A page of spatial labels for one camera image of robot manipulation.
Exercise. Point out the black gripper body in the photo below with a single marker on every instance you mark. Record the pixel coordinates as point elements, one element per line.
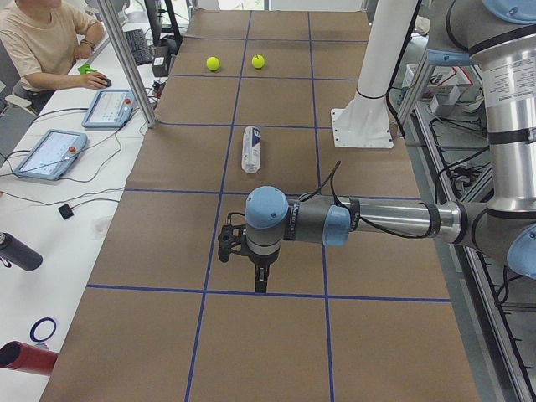
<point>261,260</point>

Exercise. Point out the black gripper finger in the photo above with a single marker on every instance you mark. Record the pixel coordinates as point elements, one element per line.
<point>260,279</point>

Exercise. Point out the clear tennis ball can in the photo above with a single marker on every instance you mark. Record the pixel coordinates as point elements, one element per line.
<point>250,161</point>

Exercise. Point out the yellow tennis ball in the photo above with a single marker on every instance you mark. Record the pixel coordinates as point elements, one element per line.
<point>258,61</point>
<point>212,63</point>

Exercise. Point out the small black square puck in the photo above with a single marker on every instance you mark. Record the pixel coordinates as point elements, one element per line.
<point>65,211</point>

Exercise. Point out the far blue teach pendant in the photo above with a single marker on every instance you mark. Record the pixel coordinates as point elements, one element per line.
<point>110,108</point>

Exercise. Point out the blue teach pendant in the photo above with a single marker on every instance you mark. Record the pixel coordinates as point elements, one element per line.
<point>52,156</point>
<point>110,108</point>

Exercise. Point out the black power adapter box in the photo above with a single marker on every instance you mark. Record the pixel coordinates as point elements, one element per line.
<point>161,60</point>

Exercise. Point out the near blue teach pendant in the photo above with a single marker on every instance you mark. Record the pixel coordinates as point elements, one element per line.
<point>52,156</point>

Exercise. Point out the black water bottle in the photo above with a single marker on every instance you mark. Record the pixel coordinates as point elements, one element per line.
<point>15,252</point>

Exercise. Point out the black keyboard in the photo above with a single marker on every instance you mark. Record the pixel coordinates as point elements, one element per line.
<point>138,46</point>

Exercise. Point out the red cylinder tube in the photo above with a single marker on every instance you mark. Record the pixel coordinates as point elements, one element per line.
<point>27,358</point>

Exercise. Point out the green plastic clip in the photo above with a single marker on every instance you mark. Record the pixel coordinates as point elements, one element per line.
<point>85,69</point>

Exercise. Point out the person in beige shirt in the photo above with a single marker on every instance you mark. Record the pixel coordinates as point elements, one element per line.
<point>44,39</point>

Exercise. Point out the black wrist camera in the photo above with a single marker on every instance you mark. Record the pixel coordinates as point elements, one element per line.
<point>232,240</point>

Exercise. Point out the aluminium frame post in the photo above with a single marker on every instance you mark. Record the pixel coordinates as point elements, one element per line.
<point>123,53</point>

